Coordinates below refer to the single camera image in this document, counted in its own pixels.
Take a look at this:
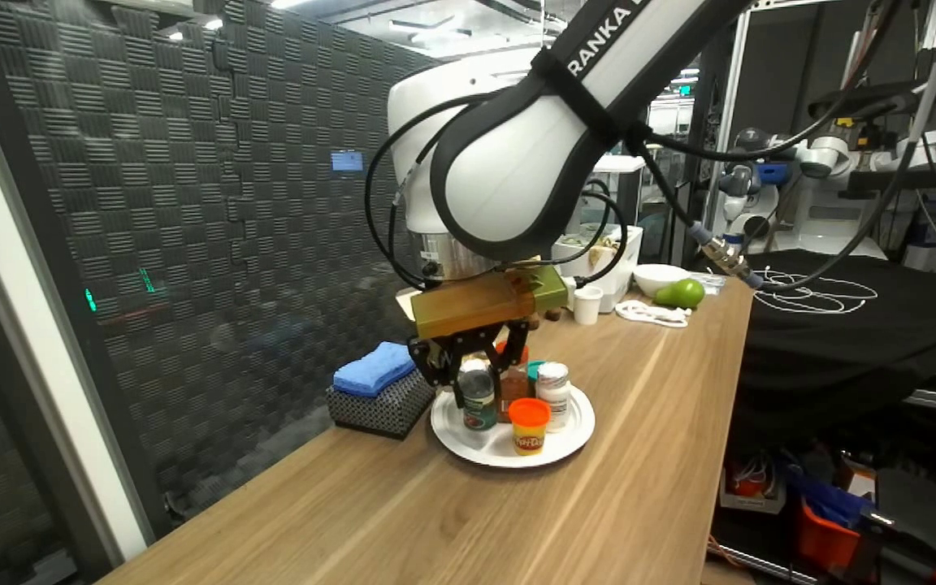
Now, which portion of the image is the white paper cup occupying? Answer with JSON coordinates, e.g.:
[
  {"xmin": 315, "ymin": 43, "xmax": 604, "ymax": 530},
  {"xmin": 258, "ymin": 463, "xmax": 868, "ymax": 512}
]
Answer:
[{"xmin": 572, "ymin": 285, "xmax": 605, "ymax": 327}]

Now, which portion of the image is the blue sponge cloth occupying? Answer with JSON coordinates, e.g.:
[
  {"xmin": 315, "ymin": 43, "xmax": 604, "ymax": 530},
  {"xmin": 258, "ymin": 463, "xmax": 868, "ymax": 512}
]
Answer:
[{"xmin": 332, "ymin": 340, "xmax": 418, "ymax": 398}]

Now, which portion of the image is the white plastic bin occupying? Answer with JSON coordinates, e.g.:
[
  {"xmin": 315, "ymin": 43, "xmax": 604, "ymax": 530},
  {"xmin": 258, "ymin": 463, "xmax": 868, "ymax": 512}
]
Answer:
[{"xmin": 552, "ymin": 224, "xmax": 645, "ymax": 314}]

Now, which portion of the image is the white bottle with white lid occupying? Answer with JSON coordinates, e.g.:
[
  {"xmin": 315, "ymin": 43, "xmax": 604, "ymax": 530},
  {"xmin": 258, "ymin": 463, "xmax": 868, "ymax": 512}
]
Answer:
[{"xmin": 535, "ymin": 362, "xmax": 572, "ymax": 433}]

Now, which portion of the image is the white and grey background robot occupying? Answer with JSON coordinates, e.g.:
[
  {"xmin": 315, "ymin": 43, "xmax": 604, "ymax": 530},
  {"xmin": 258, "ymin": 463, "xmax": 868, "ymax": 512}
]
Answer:
[{"xmin": 714, "ymin": 122, "xmax": 936, "ymax": 257}]

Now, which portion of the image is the green pear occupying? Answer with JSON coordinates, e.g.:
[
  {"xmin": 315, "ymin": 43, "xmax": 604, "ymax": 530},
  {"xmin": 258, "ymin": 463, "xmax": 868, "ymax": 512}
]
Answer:
[{"xmin": 652, "ymin": 278, "xmax": 706, "ymax": 310}]

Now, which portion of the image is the black patterned box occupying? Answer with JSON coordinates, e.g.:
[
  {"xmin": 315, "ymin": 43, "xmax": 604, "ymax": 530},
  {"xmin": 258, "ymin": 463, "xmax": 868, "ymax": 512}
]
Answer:
[{"xmin": 326, "ymin": 368, "xmax": 438, "ymax": 441}]

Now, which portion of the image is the white bowl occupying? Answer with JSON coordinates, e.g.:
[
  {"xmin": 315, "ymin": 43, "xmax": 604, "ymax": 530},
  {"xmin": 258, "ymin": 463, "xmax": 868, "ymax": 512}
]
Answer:
[{"xmin": 632, "ymin": 263, "xmax": 691, "ymax": 299}]

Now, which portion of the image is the white rope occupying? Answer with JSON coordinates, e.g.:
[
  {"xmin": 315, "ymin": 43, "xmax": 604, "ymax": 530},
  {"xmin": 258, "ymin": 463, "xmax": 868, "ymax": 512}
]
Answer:
[{"xmin": 614, "ymin": 299, "xmax": 693, "ymax": 329}]

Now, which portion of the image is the white cable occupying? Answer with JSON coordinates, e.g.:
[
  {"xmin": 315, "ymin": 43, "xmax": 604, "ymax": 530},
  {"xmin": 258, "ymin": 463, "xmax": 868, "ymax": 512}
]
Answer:
[{"xmin": 751, "ymin": 266, "xmax": 880, "ymax": 315}]

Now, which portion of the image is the bottle with green red label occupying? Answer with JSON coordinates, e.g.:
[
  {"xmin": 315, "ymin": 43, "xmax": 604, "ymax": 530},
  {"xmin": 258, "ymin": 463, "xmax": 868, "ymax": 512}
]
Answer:
[{"xmin": 457, "ymin": 357, "xmax": 499, "ymax": 431}]

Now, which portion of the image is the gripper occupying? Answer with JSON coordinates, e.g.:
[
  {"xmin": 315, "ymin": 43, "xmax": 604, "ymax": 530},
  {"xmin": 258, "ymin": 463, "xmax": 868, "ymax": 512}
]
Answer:
[{"xmin": 407, "ymin": 320, "xmax": 532, "ymax": 389}]

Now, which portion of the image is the yellow tub with orange lid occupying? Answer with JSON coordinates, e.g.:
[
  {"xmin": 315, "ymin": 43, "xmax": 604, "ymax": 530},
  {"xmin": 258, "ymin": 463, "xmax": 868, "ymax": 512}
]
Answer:
[{"xmin": 508, "ymin": 397, "xmax": 553, "ymax": 457}]

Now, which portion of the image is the white plate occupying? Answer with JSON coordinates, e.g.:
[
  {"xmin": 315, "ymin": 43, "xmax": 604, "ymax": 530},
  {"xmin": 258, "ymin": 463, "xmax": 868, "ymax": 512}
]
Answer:
[{"xmin": 431, "ymin": 382, "xmax": 597, "ymax": 470}]

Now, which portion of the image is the brown sauce bottle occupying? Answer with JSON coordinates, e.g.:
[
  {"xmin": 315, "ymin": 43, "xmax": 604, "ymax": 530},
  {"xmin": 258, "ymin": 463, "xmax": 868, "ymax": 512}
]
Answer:
[{"xmin": 498, "ymin": 364, "xmax": 532, "ymax": 424}]

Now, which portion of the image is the table with black cloth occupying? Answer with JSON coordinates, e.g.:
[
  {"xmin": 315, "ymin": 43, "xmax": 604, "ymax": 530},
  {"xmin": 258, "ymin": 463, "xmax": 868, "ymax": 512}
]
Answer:
[{"xmin": 732, "ymin": 248, "xmax": 936, "ymax": 444}]

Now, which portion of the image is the orange bin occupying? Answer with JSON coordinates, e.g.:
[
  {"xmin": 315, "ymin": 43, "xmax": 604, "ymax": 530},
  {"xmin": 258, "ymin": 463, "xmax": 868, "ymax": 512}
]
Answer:
[{"xmin": 795, "ymin": 494, "xmax": 865, "ymax": 572}]

